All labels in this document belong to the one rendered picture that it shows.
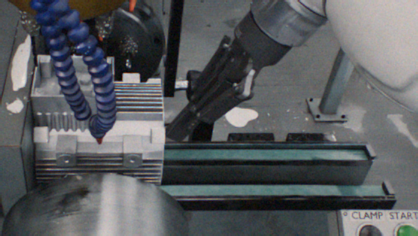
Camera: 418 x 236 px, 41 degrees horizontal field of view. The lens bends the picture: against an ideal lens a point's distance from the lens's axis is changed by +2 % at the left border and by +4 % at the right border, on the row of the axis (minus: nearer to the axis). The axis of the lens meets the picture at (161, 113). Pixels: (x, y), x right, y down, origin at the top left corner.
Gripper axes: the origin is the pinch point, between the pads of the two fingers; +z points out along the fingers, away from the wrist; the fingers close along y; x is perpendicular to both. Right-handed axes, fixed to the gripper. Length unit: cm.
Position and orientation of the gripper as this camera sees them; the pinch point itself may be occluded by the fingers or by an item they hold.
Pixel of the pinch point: (184, 122)
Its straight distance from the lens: 83.9
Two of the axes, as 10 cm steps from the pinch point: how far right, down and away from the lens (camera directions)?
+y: 0.7, 6.8, -7.3
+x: 8.3, 3.7, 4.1
